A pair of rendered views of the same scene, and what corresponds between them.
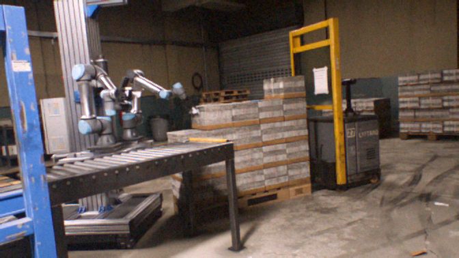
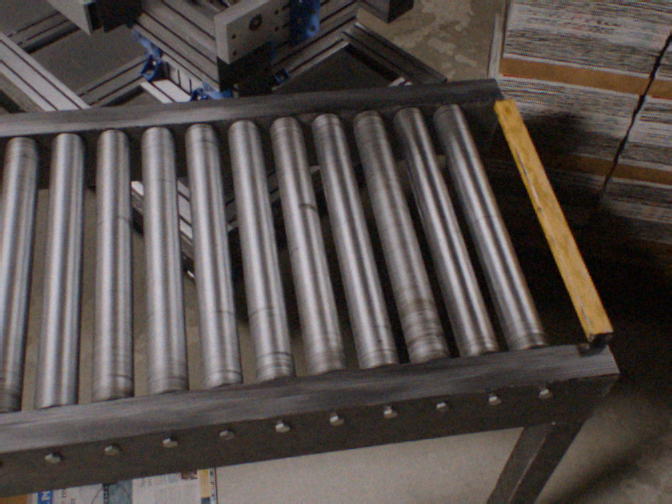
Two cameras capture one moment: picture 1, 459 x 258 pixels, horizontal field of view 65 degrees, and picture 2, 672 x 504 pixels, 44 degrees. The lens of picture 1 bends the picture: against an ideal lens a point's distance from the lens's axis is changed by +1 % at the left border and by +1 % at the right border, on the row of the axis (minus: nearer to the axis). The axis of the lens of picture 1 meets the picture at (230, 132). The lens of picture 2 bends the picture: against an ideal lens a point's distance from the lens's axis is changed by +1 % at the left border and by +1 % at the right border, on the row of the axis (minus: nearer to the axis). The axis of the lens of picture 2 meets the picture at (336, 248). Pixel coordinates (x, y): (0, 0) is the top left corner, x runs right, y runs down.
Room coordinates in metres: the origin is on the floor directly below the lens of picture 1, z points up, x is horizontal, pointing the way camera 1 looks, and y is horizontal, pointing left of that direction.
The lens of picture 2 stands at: (1.98, 0.00, 1.67)
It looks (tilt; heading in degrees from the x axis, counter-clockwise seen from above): 52 degrees down; 34
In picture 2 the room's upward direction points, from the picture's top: 4 degrees clockwise
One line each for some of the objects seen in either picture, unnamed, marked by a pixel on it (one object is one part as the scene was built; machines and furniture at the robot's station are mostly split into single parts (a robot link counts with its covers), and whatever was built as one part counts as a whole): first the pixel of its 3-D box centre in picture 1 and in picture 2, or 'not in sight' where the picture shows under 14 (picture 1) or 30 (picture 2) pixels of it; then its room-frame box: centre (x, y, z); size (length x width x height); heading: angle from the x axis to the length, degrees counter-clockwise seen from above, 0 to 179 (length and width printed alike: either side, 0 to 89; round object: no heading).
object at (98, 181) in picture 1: (156, 168); (65, 450); (2.13, 0.47, 0.74); 1.34 x 0.05 x 0.12; 136
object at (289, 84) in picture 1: (286, 136); not in sight; (3.97, -0.61, 0.65); 0.39 x 0.30 x 1.29; 26
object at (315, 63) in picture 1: (315, 76); not in sight; (4.17, -1.02, 1.27); 0.57 x 0.01 x 0.65; 26
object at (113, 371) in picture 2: (140, 158); (114, 258); (2.35, 0.61, 0.77); 0.47 x 0.05 x 0.05; 46
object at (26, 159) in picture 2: (122, 162); (12, 268); (2.26, 0.70, 0.77); 0.47 x 0.05 x 0.05; 46
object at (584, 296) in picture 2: (207, 140); (547, 207); (2.78, 0.18, 0.81); 0.43 x 0.03 x 0.02; 46
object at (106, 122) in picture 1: (103, 124); not in sight; (2.92, 1.02, 0.98); 0.13 x 0.12 x 0.14; 147
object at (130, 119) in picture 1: (129, 119); not in sight; (3.42, 0.95, 0.98); 0.13 x 0.12 x 0.14; 167
